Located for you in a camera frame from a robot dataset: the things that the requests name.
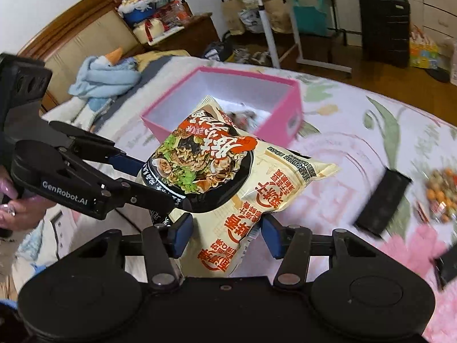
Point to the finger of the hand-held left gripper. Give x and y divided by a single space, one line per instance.
125 164
153 200

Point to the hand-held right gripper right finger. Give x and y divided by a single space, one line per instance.
273 235

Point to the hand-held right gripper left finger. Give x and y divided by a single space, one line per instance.
182 234

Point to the cream instant noodle packet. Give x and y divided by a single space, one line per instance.
285 182

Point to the pink cardboard box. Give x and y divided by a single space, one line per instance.
285 114

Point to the person's left hand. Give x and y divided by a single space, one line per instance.
25 210

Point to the blue goose plush toy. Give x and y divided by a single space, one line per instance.
103 77

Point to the grey and yellow pillow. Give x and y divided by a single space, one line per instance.
160 60

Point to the black tray snack packet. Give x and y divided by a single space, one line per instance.
383 200

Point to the floral bed sheet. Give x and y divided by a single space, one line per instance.
357 132

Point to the wooden headboard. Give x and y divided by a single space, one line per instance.
68 39

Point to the white box with red ribbon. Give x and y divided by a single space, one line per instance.
148 32

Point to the black bag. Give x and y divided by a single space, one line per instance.
217 50

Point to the wooden nightstand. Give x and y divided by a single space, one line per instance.
192 30

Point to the blue basin with white cloth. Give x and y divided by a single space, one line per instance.
139 10

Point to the pair of shoes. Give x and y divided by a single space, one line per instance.
251 57

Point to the bag of colourful coated nuts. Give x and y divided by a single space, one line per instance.
442 196

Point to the shiny black snack packet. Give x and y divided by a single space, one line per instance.
448 268

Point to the brown paper bag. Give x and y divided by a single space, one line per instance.
278 16

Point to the teal shopping bag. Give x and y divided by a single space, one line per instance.
312 18

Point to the black suitcase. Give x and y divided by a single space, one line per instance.
383 28

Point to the colourful gift bag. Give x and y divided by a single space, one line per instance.
426 50

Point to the white wardrobe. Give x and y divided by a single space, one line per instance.
432 0

